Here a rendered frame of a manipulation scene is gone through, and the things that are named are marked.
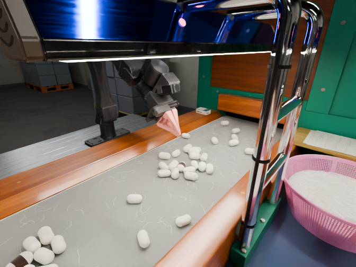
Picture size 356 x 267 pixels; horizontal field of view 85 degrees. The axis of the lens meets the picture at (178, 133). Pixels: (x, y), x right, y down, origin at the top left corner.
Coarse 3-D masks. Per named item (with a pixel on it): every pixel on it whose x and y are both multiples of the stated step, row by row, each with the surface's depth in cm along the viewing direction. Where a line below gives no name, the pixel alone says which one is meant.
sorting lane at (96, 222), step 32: (224, 128) 82; (256, 128) 82; (160, 160) 59; (192, 160) 59; (224, 160) 59; (64, 192) 46; (96, 192) 46; (128, 192) 46; (160, 192) 46; (192, 192) 46; (224, 192) 46; (0, 224) 38; (32, 224) 38; (64, 224) 38; (96, 224) 38; (128, 224) 38; (160, 224) 38; (192, 224) 38; (0, 256) 32; (64, 256) 32; (96, 256) 32; (128, 256) 32; (160, 256) 32
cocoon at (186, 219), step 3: (183, 216) 37; (186, 216) 37; (189, 216) 37; (177, 219) 37; (180, 219) 36; (183, 219) 37; (186, 219) 37; (189, 219) 37; (177, 222) 36; (180, 222) 36; (183, 222) 36; (186, 222) 37; (189, 222) 37; (177, 225) 36; (180, 225) 36; (183, 225) 37
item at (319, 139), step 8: (312, 136) 65; (320, 136) 65; (328, 136) 65; (336, 136) 65; (312, 144) 60; (320, 144) 60; (328, 144) 60; (336, 144) 60; (344, 144) 60; (352, 144) 60; (344, 152) 55; (352, 152) 55
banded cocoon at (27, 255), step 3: (24, 252) 30; (27, 252) 30; (30, 252) 31; (24, 255) 30; (27, 255) 30; (30, 255) 30; (27, 258) 30; (30, 258) 30; (30, 261) 30; (9, 264) 29; (12, 264) 29
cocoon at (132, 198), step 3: (129, 195) 42; (132, 195) 42; (135, 195) 42; (138, 195) 42; (129, 198) 42; (132, 198) 42; (135, 198) 42; (138, 198) 42; (141, 198) 42; (129, 201) 42; (132, 201) 42; (135, 201) 42; (138, 201) 42
